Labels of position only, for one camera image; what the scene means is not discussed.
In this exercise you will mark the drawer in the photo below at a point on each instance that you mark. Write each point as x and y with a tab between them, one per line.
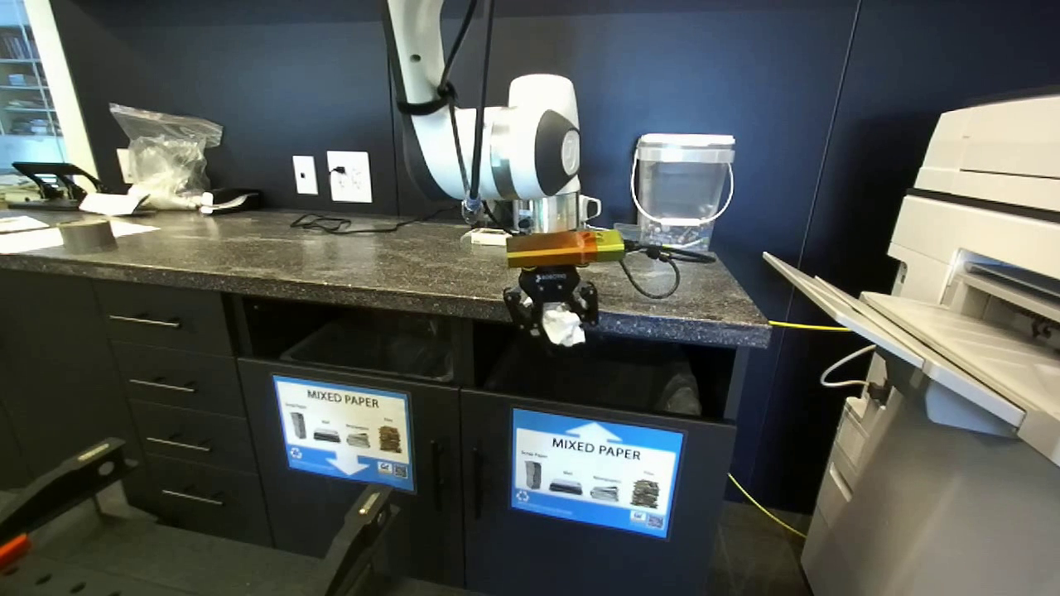
195	426
178	368
161	302
211	517

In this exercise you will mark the white wall socket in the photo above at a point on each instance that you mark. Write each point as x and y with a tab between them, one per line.
349	177

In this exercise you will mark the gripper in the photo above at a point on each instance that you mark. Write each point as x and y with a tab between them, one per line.
552	283

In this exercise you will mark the white switch plate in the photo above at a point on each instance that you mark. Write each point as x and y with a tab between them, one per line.
305	175

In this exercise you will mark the large office printer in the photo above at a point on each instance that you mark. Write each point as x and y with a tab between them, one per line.
952	463

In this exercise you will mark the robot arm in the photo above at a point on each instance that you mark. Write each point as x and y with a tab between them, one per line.
530	141

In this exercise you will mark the cabinet door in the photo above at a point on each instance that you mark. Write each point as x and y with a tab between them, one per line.
497	555
265	513

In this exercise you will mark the black lined bin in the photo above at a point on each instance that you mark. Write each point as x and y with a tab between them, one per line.
596	377
373	348

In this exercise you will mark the black hole punch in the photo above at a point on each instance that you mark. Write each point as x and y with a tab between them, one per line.
50	186

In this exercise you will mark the clear plastic bag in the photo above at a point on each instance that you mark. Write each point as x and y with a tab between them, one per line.
170	157

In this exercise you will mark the shelf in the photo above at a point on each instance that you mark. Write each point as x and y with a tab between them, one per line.
25	83

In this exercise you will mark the white paper sheet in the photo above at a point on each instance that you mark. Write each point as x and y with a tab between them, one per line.
18	223

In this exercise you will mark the grey tape roll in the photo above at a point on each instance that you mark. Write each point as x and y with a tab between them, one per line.
87	236

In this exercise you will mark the white wall plate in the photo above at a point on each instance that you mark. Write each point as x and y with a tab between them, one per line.
124	165

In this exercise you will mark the small white box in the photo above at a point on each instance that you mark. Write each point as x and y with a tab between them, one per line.
487	237

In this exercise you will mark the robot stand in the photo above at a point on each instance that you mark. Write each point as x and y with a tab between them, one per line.
124	555

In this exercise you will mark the folded white paper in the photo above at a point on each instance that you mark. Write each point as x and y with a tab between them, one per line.
112	204

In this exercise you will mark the blue recycling sign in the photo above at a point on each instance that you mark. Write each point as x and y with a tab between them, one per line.
596	472
344	432

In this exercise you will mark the clear plastic bucket with lid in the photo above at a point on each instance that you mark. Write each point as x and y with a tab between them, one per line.
682	189

